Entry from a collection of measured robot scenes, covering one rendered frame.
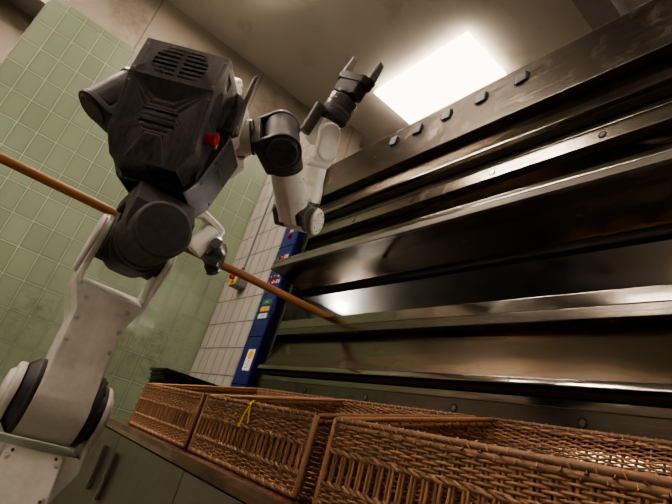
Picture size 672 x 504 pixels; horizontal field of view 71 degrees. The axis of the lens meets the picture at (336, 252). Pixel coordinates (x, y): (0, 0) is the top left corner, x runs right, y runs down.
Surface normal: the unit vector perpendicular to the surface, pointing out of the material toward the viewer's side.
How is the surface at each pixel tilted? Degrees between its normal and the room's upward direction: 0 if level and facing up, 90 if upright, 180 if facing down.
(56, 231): 90
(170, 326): 90
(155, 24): 90
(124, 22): 90
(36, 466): 64
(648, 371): 70
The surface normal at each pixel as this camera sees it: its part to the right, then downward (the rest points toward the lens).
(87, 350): 0.62, -0.26
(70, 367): 0.65, -0.45
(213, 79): 0.04, -0.39
